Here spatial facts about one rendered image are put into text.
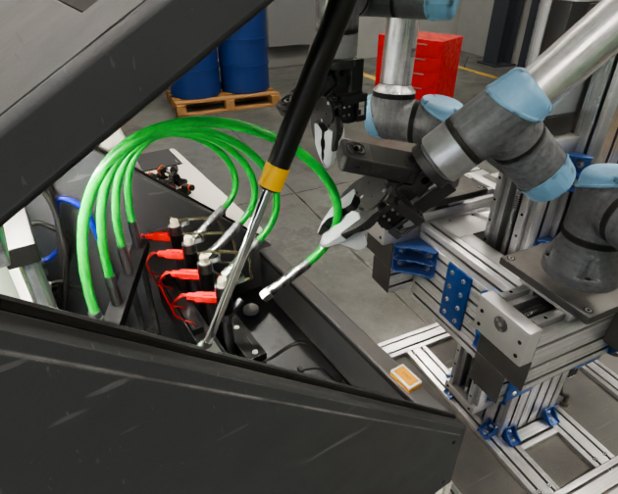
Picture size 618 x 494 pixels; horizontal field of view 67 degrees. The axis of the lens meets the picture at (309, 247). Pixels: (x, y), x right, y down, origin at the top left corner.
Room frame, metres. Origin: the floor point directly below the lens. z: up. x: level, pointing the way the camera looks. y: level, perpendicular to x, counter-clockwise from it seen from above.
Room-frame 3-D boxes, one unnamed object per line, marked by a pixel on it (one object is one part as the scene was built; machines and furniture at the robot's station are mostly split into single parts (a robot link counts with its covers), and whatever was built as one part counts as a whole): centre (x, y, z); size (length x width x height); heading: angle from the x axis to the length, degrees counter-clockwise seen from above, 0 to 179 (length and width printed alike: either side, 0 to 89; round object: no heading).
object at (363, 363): (0.76, -0.05, 0.87); 0.62 x 0.04 x 0.16; 33
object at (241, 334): (0.73, 0.21, 0.91); 0.34 x 0.10 x 0.15; 33
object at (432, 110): (1.25, -0.35, 1.20); 0.13 x 0.12 x 0.14; 65
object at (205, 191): (1.30, 0.40, 0.97); 0.70 x 0.22 x 0.03; 33
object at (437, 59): (5.02, -1.10, 0.43); 0.70 x 0.46 x 0.86; 50
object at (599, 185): (0.79, -0.57, 1.20); 0.13 x 0.12 x 0.14; 10
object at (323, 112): (0.91, -0.06, 1.38); 0.09 x 0.08 x 0.12; 123
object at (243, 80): (5.74, 1.06, 0.51); 1.20 x 0.85 x 1.02; 113
